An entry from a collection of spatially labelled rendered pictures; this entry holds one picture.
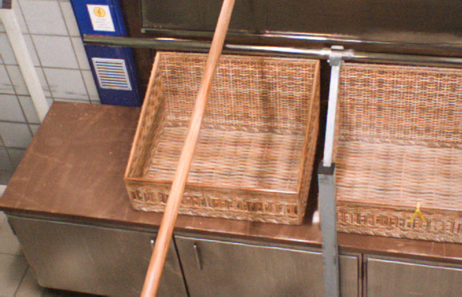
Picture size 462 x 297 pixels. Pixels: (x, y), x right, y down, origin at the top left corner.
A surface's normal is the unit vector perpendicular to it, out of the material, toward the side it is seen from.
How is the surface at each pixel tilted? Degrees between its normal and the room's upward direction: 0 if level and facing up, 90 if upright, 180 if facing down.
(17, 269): 0
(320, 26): 70
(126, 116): 0
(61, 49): 90
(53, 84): 90
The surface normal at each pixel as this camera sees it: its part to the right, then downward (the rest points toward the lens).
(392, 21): -0.25, 0.43
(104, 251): -0.22, 0.72
